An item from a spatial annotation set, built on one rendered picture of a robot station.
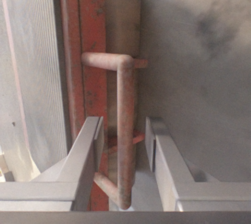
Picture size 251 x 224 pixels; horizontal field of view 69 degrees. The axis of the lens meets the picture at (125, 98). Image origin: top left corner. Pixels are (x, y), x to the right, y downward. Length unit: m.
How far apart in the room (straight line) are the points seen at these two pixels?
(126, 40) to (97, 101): 0.08
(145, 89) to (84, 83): 0.12
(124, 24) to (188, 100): 0.11
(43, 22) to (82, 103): 0.09
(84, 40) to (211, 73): 0.13
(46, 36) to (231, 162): 0.22
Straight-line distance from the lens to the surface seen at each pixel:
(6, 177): 3.28
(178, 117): 0.24
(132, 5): 0.23
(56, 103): 0.20
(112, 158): 0.26
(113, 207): 0.50
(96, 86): 0.18
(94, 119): 0.15
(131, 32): 0.23
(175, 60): 0.23
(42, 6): 0.20
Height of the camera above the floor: 0.20
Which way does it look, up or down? 39 degrees down
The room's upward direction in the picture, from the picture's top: 103 degrees counter-clockwise
